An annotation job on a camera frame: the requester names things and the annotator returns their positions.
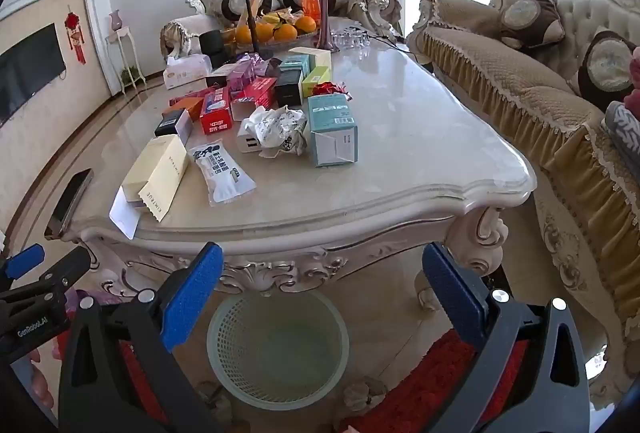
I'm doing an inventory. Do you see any fruit tray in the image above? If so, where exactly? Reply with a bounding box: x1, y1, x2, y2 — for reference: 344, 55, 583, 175
222, 10, 321, 52

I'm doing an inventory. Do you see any red crinkled wrapper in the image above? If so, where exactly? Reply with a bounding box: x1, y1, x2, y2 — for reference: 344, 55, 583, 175
311, 82, 351, 100

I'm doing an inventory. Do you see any wall television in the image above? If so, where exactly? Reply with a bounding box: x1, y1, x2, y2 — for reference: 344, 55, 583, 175
0, 23, 67, 128

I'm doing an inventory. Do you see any red cardboard box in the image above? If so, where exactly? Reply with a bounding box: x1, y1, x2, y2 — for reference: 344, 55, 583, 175
200, 87, 235, 136

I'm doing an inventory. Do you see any white plastic packet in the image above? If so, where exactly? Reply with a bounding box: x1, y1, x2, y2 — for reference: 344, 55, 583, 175
187, 140, 257, 208

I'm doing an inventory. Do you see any white paper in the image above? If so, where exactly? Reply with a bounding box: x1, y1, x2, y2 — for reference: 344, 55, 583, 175
239, 105, 308, 160

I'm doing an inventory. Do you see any grey patterned cloth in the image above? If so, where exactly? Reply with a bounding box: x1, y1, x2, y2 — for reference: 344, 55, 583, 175
605, 100, 640, 174

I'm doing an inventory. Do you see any red fuzzy rug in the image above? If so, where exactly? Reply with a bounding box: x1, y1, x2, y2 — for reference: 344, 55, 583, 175
55, 328, 531, 433

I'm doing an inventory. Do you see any person's left hand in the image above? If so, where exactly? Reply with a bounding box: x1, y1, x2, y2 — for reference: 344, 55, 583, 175
27, 347, 56, 411

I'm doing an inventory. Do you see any white side stand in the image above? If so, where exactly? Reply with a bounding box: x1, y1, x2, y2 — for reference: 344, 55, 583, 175
105, 27, 141, 96

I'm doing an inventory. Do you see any beige ornate sofa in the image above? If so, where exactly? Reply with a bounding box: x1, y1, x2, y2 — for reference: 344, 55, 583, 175
406, 0, 640, 414

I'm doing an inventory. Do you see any small teal box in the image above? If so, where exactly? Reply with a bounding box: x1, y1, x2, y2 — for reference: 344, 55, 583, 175
279, 54, 312, 74

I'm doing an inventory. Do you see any green plastic mesh wastebasket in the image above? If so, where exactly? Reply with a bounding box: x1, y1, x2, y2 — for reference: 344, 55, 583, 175
206, 289, 350, 411

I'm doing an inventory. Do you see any orange box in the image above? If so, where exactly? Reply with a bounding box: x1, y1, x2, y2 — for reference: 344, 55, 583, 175
169, 97, 206, 114

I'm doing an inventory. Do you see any pink cloth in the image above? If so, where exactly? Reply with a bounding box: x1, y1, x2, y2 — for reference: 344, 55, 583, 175
625, 45, 640, 114

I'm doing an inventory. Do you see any black cylinder speaker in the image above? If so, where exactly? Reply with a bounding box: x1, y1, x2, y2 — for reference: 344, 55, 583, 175
199, 29, 224, 57

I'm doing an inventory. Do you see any purple glass vase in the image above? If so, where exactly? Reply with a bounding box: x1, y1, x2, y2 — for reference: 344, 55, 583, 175
316, 0, 337, 51

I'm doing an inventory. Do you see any ornate white coffee table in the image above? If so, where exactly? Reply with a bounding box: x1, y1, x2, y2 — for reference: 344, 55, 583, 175
45, 15, 538, 314

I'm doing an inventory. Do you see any crumpled beige paper ball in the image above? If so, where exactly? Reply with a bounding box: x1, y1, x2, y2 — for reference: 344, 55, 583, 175
342, 377, 388, 414

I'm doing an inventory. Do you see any large teal cardboard box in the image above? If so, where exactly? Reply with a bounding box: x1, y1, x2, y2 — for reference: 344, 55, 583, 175
303, 94, 360, 168

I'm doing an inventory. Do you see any red knot wall hanging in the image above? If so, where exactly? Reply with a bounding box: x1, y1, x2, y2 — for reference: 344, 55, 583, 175
65, 11, 87, 64

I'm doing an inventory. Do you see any black tripod with camera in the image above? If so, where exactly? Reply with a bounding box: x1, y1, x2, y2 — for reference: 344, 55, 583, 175
225, 0, 266, 56

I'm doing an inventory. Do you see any white tissue box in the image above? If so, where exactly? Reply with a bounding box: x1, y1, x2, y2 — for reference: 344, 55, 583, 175
164, 54, 213, 90

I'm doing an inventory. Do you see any short cream box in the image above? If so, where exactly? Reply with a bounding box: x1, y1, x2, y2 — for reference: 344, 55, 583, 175
287, 46, 333, 70

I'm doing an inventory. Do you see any red and white box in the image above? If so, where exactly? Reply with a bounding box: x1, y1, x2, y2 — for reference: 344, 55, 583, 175
229, 77, 278, 121

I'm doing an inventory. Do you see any black cardboard box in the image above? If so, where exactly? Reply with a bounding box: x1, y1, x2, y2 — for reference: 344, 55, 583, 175
275, 70, 306, 108

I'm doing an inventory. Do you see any black and grey box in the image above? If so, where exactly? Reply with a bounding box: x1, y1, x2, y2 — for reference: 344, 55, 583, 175
154, 108, 193, 138

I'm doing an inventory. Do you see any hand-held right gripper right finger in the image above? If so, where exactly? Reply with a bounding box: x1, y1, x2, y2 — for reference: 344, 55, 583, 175
421, 242, 591, 433

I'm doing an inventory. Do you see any black smartphone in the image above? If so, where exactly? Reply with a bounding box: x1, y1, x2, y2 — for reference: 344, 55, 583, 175
45, 168, 95, 241

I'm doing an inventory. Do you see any pink box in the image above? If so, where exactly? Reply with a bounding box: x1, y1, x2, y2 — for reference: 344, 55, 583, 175
225, 58, 258, 91

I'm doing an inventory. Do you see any long cream cardboard box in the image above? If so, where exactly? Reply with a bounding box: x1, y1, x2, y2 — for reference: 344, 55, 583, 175
109, 134, 191, 240

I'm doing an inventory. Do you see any purple fuzzy thing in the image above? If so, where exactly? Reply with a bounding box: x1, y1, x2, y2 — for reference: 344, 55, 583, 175
64, 285, 126, 314

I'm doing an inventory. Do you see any black cable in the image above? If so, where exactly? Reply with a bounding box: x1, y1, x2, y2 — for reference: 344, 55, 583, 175
367, 33, 408, 51

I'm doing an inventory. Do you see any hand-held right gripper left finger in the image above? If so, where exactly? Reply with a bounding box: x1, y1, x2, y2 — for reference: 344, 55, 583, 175
59, 242, 224, 433

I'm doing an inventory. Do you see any cluster of glass cups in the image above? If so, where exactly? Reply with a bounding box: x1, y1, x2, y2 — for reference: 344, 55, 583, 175
330, 27, 371, 54

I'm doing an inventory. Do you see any yellow-green box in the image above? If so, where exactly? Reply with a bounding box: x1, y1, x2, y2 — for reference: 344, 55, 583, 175
301, 65, 333, 98

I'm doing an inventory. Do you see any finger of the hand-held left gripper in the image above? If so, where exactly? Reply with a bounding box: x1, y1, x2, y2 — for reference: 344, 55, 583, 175
0, 244, 47, 286
0, 246, 93, 310

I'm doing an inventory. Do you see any brown sofa cushion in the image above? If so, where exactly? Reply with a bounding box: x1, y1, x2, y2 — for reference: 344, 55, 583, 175
500, 0, 566, 51
570, 27, 640, 111

